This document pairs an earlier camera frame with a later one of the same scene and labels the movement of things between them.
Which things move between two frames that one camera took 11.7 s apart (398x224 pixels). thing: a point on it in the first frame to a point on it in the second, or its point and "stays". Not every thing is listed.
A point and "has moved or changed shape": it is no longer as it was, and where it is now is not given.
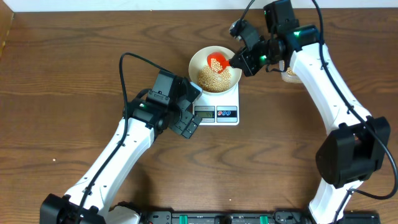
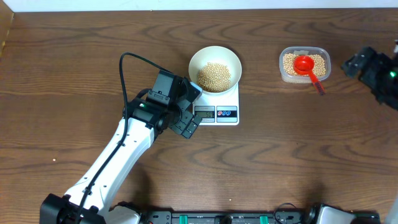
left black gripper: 180,127 stays
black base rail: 248,217 stays
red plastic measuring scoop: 220,58 has moved or changed shape
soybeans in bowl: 213,78 stays
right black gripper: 245,63 to 377,61
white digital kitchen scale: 221,110 stays
